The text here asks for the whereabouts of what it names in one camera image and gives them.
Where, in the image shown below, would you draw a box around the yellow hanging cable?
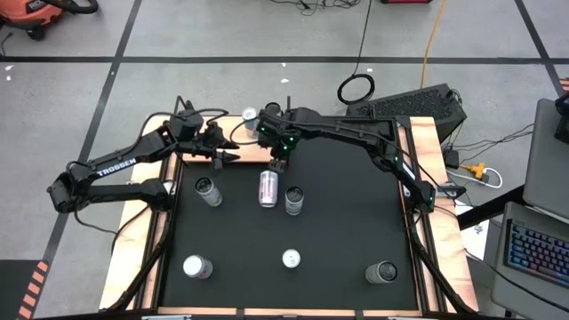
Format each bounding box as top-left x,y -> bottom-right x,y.
420,0 -> 448,89

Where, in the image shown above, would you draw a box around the blue silver Red Bull can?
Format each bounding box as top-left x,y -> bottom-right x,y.
241,106 -> 260,138
281,248 -> 301,269

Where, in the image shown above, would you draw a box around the orange shop vacuum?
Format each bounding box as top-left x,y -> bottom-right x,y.
0,0 -> 63,41

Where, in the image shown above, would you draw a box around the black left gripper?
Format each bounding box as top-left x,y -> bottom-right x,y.
194,123 -> 242,171

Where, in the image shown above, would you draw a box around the black device on desk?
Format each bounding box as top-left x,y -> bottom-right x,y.
553,91 -> 569,146

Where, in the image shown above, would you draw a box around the white paper sheet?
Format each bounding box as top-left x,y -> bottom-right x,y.
453,202 -> 490,261

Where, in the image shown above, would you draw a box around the white Celsius pineapple can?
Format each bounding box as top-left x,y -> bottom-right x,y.
194,176 -> 224,209

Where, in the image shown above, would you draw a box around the silver can with white lid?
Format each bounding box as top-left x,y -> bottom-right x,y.
181,254 -> 214,281

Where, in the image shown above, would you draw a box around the computer keyboard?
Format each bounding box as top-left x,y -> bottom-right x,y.
491,202 -> 569,319

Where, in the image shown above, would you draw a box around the silver Diet Coke can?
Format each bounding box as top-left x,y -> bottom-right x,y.
258,169 -> 280,209

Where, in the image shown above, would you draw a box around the black power adapter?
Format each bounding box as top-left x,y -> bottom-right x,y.
443,148 -> 461,170

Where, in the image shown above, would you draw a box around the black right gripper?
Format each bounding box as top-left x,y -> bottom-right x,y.
266,135 -> 297,174

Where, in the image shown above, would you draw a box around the grey can with dark lid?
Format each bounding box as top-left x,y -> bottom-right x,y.
364,260 -> 399,285

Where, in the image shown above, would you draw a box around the white cable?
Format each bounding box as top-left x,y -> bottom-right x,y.
446,166 -> 503,190

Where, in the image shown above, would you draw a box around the black table mat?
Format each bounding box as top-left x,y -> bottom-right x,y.
157,118 -> 421,311

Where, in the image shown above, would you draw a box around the white can with black lid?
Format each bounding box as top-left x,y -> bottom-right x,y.
284,186 -> 305,217

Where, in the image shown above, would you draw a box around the tangled black floor cables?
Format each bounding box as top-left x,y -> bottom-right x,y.
266,0 -> 364,17

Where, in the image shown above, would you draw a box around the grey desk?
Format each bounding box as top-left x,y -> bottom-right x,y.
522,97 -> 569,219

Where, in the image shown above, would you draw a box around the wooden shelf board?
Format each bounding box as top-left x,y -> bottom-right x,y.
181,116 -> 287,164

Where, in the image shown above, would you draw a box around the black vacuum hose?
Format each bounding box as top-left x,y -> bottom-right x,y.
42,0 -> 100,15

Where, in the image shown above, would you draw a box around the black hanging cable with coil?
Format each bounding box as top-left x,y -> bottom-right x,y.
336,0 -> 376,107

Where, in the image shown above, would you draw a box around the yellow plug splitter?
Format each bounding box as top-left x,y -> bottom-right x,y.
460,162 -> 486,180

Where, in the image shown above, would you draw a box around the black mesh computer tower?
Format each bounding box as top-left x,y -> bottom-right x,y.
345,83 -> 468,143

